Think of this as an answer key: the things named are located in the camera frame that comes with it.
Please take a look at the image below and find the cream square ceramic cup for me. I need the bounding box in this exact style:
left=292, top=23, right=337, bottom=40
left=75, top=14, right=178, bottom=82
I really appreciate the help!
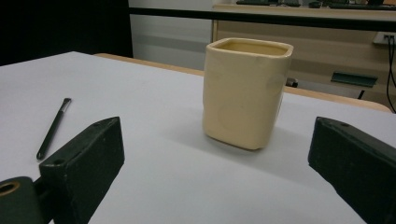
left=201, top=37, right=294, bottom=151

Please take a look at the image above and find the light wooden desk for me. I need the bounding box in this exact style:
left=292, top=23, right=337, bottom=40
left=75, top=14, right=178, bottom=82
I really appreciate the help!
left=210, top=3, right=396, bottom=110

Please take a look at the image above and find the black curtain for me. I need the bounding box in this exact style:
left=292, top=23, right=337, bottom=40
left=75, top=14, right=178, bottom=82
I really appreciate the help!
left=0, top=0, right=134, bottom=67

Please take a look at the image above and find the black keyboard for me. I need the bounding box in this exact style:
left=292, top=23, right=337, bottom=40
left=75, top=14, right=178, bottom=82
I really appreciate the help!
left=235, top=0, right=302, bottom=7
left=328, top=2, right=396, bottom=11

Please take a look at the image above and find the black cable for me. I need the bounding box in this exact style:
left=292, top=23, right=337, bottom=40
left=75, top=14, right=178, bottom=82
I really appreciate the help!
left=386, top=35, right=396, bottom=114

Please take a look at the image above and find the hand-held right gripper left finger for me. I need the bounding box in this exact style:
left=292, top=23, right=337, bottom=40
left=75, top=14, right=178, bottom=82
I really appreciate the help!
left=38, top=116, right=125, bottom=224

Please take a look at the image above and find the dark green tray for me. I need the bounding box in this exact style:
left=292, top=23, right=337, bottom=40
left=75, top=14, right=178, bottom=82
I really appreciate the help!
left=330, top=71, right=379, bottom=88

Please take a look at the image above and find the black makeup brush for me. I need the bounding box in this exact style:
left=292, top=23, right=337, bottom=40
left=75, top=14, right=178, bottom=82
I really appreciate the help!
left=35, top=97, right=73, bottom=161

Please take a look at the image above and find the white power strip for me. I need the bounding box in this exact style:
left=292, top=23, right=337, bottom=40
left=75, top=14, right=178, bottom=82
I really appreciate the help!
left=373, top=31, right=396, bottom=46

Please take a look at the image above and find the black horizontal bar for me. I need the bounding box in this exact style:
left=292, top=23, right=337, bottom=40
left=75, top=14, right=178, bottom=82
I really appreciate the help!
left=129, top=7, right=396, bottom=33

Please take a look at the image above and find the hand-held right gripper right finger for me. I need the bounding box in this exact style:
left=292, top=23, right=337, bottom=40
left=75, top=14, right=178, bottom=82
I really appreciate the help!
left=307, top=116, right=396, bottom=224

